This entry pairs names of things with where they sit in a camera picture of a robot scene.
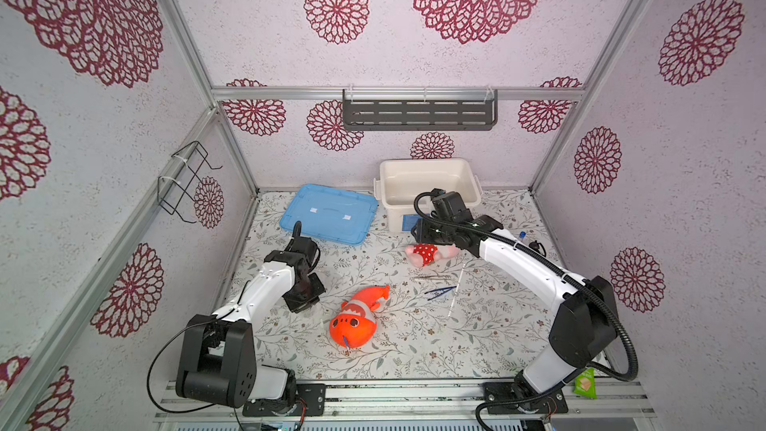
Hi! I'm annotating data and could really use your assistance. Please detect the white plastic storage bin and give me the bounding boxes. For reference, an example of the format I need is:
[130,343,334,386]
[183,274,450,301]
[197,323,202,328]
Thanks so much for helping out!
[373,159,483,235]

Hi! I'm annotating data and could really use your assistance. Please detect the pink plush pig toy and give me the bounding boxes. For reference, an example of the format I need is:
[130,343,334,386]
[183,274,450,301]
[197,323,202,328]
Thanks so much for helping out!
[404,243,461,269]

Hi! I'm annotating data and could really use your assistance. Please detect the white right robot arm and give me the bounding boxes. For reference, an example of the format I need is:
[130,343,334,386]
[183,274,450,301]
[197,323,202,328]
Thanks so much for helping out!
[411,189,640,404]

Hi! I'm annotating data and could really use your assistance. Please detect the dark grey wall shelf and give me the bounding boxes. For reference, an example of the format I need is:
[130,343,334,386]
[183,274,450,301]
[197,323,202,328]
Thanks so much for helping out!
[341,89,498,132]

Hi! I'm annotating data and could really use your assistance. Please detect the blue plastic tweezers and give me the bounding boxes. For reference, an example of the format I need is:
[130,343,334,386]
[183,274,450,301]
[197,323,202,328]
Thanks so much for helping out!
[425,285,458,301]

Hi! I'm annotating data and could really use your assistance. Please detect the clear glass stirring rod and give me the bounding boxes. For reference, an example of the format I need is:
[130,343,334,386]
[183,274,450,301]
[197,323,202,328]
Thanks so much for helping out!
[447,263,467,319]

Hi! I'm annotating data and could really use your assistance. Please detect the orange plush fish toy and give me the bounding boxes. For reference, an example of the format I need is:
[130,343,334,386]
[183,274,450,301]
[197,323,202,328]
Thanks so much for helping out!
[328,285,391,349]

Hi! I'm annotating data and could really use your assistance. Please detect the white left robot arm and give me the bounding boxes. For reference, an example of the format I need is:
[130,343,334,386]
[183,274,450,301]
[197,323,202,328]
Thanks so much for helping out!
[176,223,325,414]

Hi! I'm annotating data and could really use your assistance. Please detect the blue plastic lid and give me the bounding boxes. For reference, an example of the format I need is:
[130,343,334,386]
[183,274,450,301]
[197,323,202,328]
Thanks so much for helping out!
[279,185,378,245]

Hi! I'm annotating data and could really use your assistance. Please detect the green snack packet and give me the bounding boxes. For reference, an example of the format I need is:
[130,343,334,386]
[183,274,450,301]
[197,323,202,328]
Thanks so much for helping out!
[574,368,598,399]

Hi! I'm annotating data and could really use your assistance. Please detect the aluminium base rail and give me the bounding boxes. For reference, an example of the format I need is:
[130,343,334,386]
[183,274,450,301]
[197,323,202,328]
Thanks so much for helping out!
[154,378,656,423]

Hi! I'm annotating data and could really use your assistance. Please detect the black wire wall rack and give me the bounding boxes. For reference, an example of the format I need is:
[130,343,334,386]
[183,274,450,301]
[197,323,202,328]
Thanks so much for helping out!
[156,141,225,229]

